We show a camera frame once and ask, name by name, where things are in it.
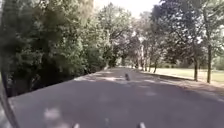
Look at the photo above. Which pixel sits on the small dark robot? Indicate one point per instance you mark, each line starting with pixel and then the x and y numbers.
pixel 127 76

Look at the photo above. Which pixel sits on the grey asphalt path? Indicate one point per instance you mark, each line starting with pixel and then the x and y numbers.
pixel 110 100

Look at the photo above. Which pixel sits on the dense green wood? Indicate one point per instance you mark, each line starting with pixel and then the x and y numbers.
pixel 50 43

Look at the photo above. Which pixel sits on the green grass field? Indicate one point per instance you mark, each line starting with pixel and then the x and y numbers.
pixel 186 73

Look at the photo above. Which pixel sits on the row of trees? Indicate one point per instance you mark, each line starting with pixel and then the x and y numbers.
pixel 196 40

